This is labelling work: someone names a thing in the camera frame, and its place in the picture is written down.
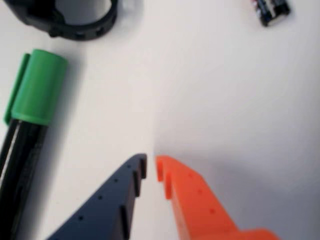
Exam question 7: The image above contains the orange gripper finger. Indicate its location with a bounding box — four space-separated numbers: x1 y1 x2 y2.
155 154 282 240

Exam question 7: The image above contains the navy gripper finger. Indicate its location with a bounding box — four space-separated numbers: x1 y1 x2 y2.
46 152 148 240

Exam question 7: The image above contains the black marker green cap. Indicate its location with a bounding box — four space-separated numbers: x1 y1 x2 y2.
0 48 69 240

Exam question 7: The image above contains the black silver battery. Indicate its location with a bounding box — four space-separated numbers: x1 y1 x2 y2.
249 0 292 28

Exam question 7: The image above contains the black plastic ring clamp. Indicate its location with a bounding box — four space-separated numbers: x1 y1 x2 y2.
4 0 118 41

